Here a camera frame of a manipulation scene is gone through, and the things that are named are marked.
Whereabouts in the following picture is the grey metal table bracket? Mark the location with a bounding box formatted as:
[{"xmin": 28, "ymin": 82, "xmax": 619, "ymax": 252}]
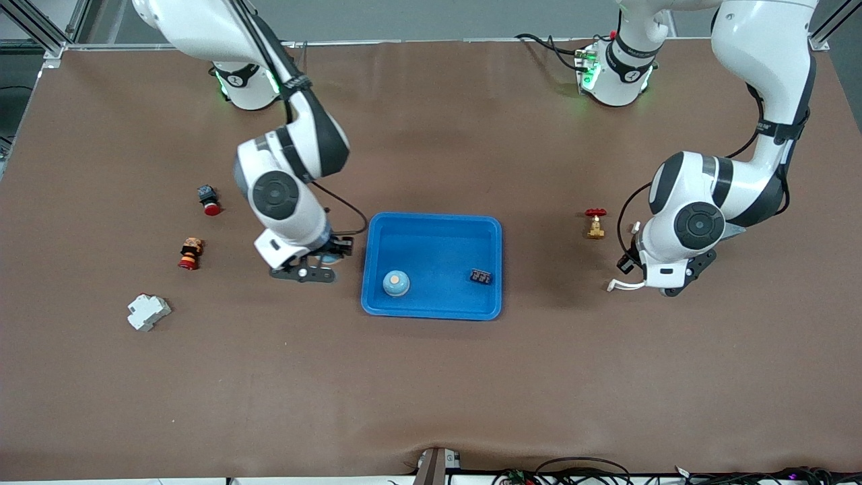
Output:
[{"xmin": 412, "ymin": 447, "xmax": 464, "ymax": 485}]

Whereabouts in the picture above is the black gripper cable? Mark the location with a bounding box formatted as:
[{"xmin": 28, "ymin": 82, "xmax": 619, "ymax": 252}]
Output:
[
  {"xmin": 616, "ymin": 84, "xmax": 768, "ymax": 260},
  {"xmin": 229, "ymin": 0, "xmax": 370, "ymax": 238}
]

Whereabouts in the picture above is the aluminium frame profile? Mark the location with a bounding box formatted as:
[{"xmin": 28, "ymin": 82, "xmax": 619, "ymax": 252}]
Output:
[{"xmin": 0, "ymin": 0, "xmax": 92, "ymax": 68}]

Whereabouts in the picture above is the black looped cable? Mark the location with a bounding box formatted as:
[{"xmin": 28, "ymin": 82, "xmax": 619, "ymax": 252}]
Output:
[{"xmin": 535, "ymin": 457, "xmax": 632, "ymax": 485}]

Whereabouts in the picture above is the black cable bundle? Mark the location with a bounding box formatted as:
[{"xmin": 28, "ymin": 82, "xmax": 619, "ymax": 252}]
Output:
[{"xmin": 673, "ymin": 466, "xmax": 862, "ymax": 485}]

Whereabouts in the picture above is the white circuit breaker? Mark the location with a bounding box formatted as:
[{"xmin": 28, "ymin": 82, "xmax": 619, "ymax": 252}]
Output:
[{"xmin": 127, "ymin": 294, "xmax": 172, "ymax": 332}]

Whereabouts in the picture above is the blue plastic tray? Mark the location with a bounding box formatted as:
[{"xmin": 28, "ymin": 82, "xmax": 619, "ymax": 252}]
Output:
[{"xmin": 361, "ymin": 212, "xmax": 504, "ymax": 321}]

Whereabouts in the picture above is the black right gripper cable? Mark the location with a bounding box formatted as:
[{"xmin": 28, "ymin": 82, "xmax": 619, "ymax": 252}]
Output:
[{"xmin": 229, "ymin": 0, "xmax": 370, "ymax": 238}]

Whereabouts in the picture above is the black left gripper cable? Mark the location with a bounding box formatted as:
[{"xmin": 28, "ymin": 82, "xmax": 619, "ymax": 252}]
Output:
[{"xmin": 616, "ymin": 84, "xmax": 768, "ymax": 260}]

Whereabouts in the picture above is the red emergency stop yellow collar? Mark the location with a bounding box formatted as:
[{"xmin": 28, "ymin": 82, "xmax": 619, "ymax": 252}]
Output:
[{"xmin": 178, "ymin": 237, "xmax": 204, "ymax": 271}]

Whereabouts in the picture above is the white curved pipe clamp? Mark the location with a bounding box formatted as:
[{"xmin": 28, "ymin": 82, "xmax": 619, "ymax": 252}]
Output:
[{"xmin": 607, "ymin": 221, "xmax": 647, "ymax": 292}]

